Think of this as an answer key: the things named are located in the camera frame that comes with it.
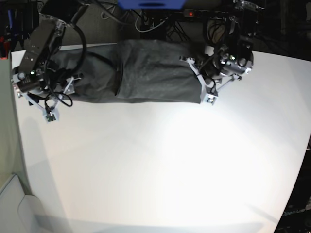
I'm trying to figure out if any red clamp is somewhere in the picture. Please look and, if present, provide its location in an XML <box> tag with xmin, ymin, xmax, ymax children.
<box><xmin>0</xmin><ymin>36</ymin><xmax>10</xmax><ymax>60</ymax></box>

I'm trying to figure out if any white camera bracket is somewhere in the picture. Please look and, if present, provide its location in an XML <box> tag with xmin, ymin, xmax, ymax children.
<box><xmin>179</xmin><ymin>56</ymin><xmax>242</xmax><ymax>105</ymax></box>
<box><xmin>13</xmin><ymin>75</ymin><xmax>81</xmax><ymax>123</ymax></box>

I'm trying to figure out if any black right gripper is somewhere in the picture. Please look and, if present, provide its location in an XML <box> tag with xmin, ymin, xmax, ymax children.
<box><xmin>41</xmin><ymin>67</ymin><xmax>71</xmax><ymax>96</ymax></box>

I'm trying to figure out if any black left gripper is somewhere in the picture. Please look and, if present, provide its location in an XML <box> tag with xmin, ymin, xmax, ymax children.
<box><xmin>203</xmin><ymin>59</ymin><xmax>225</xmax><ymax>83</ymax></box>

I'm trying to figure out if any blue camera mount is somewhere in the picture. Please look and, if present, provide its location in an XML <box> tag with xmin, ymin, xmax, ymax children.
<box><xmin>118</xmin><ymin>0</ymin><xmax>186</xmax><ymax>10</ymax></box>

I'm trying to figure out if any black cable bundle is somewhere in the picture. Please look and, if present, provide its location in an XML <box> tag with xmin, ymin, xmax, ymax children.
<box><xmin>102</xmin><ymin>0</ymin><xmax>207</xmax><ymax>44</ymax></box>

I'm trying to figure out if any black power strip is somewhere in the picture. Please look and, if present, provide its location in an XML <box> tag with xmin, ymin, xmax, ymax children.
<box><xmin>183</xmin><ymin>9</ymin><xmax>210</xmax><ymax>18</ymax></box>

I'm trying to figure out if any black equipment rack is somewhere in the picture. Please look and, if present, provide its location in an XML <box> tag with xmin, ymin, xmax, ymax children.
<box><xmin>0</xmin><ymin>0</ymin><xmax>39</xmax><ymax>40</ymax></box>

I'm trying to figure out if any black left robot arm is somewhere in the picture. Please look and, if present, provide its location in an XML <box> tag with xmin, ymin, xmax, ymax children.
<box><xmin>199</xmin><ymin>0</ymin><xmax>266</xmax><ymax>80</ymax></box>

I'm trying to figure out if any dark grey t-shirt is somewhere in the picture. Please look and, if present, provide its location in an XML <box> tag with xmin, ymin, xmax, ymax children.
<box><xmin>51</xmin><ymin>38</ymin><xmax>207</xmax><ymax>104</ymax></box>

